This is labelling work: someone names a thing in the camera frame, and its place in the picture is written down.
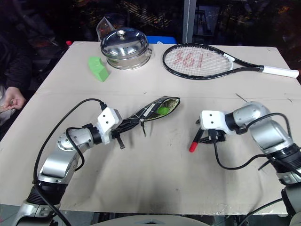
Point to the clear plastic bag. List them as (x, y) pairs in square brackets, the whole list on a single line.
[(103, 28)]

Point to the green foam block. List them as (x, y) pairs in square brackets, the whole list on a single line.
[(98, 70)]

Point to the bystander dark sleeve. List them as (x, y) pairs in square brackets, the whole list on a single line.
[(14, 58)]

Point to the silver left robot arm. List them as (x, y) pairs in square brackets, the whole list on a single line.
[(56, 164)]

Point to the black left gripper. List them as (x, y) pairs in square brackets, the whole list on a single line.
[(114, 134)]

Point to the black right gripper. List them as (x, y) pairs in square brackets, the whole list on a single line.
[(216, 136)]

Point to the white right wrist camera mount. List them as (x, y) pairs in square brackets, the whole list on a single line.
[(211, 120)]

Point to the black grid pencil pouch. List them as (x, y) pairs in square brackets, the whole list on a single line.
[(150, 109)]

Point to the red bottle cap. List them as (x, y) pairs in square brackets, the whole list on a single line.
[(68, 42)]

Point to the grey metal post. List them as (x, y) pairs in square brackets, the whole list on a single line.
[(189, 21)]

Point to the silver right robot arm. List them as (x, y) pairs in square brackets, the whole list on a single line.
[(265, 131)]

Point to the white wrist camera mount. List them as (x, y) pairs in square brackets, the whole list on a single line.
[(211, 120), (108, 120)]

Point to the steel pot with lid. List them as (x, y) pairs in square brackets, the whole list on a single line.
[(124, 44)]

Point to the black white tennis racket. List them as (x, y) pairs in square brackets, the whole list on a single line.
[(277, 70)]

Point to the green highlighter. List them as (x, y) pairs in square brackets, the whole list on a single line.
[(163, 111)]

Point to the bystander bare hand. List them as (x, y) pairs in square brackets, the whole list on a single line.
[(15, 99)]

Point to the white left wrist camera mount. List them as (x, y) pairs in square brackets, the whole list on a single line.
[(108, 120)]

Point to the blue plastic bin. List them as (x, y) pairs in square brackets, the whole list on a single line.
[(162, 39)]

